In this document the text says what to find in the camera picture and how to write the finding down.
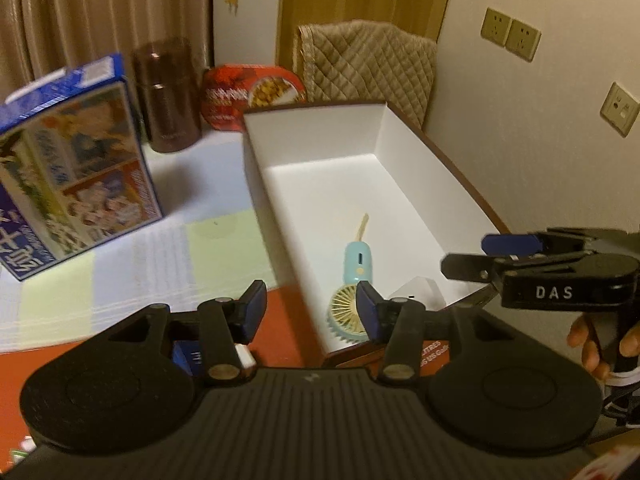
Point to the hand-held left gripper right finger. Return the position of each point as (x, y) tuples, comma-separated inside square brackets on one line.
[(367, 315)]

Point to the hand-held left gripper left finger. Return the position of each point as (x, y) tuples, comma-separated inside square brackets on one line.
[(255, 310)]

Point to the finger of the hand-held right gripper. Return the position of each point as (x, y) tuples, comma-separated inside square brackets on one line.
[(510, 244), (465, 266)]

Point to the blue tube white cap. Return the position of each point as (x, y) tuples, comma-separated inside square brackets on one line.
[(185, 357)]

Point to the brown cardboard box white inside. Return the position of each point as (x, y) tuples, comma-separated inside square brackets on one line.
[(325, 180)]

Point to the person's right hand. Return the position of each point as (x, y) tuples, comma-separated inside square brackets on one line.
[(585, 340)]

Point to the red printed cardboard sheet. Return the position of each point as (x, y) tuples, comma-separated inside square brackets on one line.
[(285, 325)]

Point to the white plug charger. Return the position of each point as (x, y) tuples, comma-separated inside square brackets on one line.
[(420, 290)]

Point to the teal handheld mini fan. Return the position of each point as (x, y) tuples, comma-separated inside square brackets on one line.
[(359, 260)]

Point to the pastel checked tablecloth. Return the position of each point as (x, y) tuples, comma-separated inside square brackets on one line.
[(150, 260)]

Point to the red instant food bowl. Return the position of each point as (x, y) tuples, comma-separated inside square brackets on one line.
[(230, 100)]

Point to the brown thermos jar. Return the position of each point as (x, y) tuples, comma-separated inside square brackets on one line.
[(170, 110)]

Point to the beige quilted chair cover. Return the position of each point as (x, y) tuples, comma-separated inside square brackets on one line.
[(365, 65)]

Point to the blue illustrated milk carton box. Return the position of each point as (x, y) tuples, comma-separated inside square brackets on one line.
[(75, 160)]

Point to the beige curtain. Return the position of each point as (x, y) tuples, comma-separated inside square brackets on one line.
[(100, 5)]

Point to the beige wall outlet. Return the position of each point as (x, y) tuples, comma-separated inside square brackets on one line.
[(524, 39), (496, 26), (620, 109)]

